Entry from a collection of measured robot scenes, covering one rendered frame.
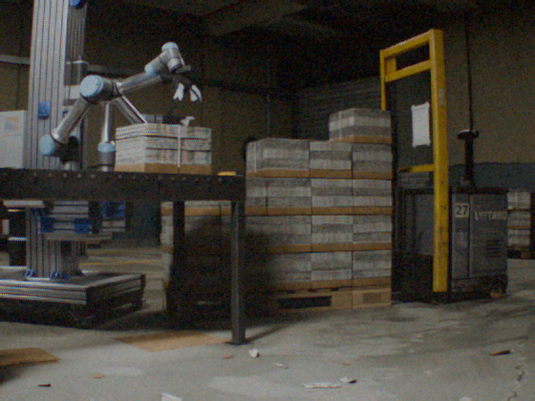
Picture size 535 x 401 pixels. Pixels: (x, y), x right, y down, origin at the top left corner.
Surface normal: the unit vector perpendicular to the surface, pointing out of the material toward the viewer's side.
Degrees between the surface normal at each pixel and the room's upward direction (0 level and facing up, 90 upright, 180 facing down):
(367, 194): 90
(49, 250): 90
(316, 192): 89
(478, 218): 90
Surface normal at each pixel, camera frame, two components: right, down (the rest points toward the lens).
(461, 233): 0.34, -0.01
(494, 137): -0.75, 0.00
